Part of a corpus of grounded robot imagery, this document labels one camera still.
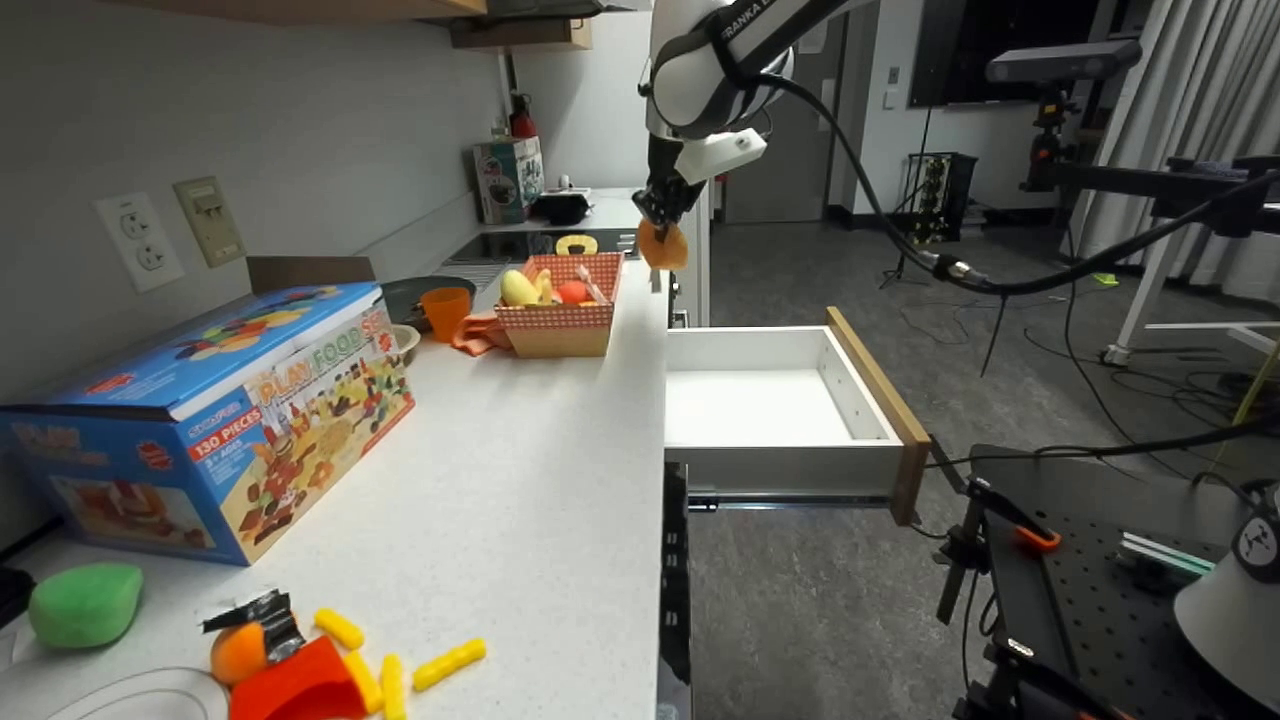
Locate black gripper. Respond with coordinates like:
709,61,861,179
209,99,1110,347
633,135,705,235

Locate orange pineapple plushie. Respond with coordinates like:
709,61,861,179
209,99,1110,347
638,220,691,272

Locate white drawer with wooden front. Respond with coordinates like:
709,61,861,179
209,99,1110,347
665,307,932,527

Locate black pot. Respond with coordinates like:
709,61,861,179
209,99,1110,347
529,187,594,226

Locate red checkered basket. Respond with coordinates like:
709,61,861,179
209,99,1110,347
494,252,625,360

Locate grey door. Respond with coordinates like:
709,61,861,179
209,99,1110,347
719,0,883,225

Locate black cooktop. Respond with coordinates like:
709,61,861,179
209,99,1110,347
445,229,642,264

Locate green printed box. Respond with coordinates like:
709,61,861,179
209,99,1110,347
472,137,547,226

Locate orange cloth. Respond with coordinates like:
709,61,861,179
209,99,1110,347
451,312,517,358

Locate orange plastic cup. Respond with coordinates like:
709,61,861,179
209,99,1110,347
419,287,473,344

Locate dark round pan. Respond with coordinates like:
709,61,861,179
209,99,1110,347
380,276,478,332

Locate black equipment rack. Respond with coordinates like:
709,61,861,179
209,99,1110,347
906,151,980,245

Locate brown cardboard piece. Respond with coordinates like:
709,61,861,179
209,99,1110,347
246,256,378,297

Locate orange and black clamp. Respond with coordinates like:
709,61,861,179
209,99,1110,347
964,477,1064,554

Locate yellow toy fry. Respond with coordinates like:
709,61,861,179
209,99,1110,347
379,654,409,720
314,608,366,652
412,638,489,693
345,650,384,714

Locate blue toy food box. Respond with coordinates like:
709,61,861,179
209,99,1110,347
0,282,417,567

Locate grey curtain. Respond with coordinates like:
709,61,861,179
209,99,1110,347
1064,0,1280,303

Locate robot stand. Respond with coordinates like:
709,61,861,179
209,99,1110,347
934,444,1280,720

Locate red toy fries holder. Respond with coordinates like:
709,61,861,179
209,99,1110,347
229,636,367,720

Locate pale green bar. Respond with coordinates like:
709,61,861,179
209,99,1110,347
1117,531,1217,580

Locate orange toy ball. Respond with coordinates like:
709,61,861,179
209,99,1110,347
210,622,270,687

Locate black wall screen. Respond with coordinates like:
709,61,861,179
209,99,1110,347
907,0,1103,110

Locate wooden wall cabinet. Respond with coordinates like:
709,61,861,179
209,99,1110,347
100,0,594,53

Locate camera on mount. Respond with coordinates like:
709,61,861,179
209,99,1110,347
984,39,1280,239

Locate beige switch plate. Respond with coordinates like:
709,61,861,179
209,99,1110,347
173,177,247,269

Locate black cable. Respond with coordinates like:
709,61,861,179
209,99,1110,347
898,288,1280,483

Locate white table frame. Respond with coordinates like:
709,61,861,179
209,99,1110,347
1102,228,1280,367

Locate white wall socket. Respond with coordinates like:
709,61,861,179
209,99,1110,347
95,192,187,294

